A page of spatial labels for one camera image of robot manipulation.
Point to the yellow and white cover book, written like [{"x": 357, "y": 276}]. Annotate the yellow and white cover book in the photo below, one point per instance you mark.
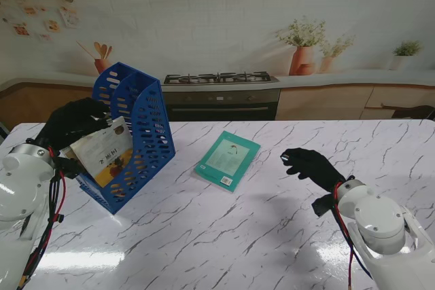
[{"x": 105, "y": 150}]

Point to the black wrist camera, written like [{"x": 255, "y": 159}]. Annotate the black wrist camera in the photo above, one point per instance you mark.
[
  {"x": 69, "y": 167},
  {"x": 323, "y": 206}
]

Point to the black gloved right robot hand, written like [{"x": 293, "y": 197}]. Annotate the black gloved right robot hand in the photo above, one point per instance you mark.
[{"x": 312, "y": 164}]

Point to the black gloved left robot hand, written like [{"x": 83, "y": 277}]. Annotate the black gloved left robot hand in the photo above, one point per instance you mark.
[{"x": 71, "y": 123}]

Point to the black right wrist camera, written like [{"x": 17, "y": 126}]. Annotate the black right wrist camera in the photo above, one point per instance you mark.
[{"x": 323, "y": 206}]

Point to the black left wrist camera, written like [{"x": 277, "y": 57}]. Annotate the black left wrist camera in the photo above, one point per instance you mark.
[{"x": 69, "y": 167}]

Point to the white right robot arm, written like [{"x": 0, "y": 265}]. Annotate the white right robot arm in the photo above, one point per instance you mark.
[{"x": 380, "y": 222}]

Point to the blue perforated plastic file rack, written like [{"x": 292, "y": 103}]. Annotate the blue perforated plastic file rack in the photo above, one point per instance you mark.
[{"x": 149, "y": 140}]

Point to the teal cover book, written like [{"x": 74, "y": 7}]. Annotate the teal cover book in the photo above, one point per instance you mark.
[{"x": 227, "y": 157}]

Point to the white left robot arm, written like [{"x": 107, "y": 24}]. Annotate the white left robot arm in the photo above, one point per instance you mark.
[{"x": 20, "y": 195}]

